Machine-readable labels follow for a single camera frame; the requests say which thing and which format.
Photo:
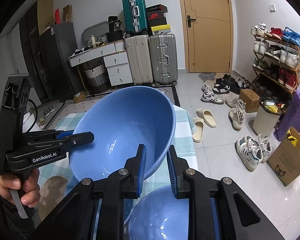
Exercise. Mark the black storage box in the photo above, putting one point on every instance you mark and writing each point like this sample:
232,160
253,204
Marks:
115,37

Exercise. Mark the small cardboard box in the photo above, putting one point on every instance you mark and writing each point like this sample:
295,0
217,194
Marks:
80,97

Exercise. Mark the scattered sneakers group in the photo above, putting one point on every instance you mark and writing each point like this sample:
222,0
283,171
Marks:
236,115

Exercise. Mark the light switch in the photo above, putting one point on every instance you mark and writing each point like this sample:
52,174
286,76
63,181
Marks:
272,7

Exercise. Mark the plain black shoe box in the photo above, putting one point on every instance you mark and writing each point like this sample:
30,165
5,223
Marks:
157,23

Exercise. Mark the narrow cardboard box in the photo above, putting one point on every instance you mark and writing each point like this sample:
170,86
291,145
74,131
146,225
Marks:
67,13

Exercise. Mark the white trash bin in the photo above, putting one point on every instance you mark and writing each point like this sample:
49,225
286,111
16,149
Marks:
265,122

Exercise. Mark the red logo shoe box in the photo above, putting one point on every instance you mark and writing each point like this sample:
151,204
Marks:
156,16

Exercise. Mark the brown cardboard box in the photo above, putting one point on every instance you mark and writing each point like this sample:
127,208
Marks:
250,101

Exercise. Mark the teal suitcase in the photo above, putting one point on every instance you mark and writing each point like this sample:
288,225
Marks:
133,12

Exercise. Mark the white drawer desk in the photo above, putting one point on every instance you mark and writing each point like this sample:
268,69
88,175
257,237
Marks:
115,62

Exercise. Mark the red paper bag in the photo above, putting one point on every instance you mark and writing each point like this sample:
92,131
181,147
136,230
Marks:
57,17

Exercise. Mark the wooden shoe rack with shoes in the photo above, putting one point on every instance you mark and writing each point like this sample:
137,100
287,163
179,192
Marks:
287,55

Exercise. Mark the black paper bag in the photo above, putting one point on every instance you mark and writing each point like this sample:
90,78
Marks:
115,23

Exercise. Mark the teal checked tablecloth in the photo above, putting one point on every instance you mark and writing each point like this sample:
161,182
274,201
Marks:
182,135

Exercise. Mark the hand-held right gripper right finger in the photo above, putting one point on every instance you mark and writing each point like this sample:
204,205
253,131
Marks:
172,172

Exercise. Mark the blue bowl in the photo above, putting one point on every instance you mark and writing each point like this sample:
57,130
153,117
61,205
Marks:
125,125
160,217

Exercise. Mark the beige slipper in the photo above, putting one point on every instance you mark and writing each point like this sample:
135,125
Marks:
207,117
198,130

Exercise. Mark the yellow shoe box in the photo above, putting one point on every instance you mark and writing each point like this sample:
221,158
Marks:
161,30

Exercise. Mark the wooden door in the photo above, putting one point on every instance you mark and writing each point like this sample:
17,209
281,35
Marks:
205,30

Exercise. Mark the person's left hand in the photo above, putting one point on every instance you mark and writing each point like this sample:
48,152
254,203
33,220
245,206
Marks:
30,187

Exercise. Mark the grey doormat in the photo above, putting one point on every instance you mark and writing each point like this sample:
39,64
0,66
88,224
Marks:
207,78

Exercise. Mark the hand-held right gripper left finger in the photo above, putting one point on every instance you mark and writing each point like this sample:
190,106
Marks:
142,172

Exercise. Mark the white bottle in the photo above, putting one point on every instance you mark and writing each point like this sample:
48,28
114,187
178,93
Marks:
93,42

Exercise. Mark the flat cardboard sheet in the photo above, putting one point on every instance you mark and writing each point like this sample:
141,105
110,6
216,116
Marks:
45,15

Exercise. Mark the dotted floor mat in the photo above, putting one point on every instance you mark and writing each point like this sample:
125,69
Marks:
65,110

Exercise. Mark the oval grey-framed mirror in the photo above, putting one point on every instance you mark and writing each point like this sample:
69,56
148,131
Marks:
90,30

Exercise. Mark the silver suitcase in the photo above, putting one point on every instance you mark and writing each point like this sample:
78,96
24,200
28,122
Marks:
163,60

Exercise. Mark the beige suitcase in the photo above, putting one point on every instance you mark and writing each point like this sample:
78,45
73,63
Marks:
138,60

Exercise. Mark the printed open cardboard box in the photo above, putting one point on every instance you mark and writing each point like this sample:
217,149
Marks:
287,165

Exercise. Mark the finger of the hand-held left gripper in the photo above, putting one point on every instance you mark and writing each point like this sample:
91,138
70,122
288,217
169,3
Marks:
82,137
65,134

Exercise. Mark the purple plastic bag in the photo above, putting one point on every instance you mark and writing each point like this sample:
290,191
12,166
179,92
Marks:
295,115

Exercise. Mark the woven laundry basket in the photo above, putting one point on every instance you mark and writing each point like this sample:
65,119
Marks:
96,80

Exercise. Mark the black refrigerator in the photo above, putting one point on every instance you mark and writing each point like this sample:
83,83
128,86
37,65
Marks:
52,60

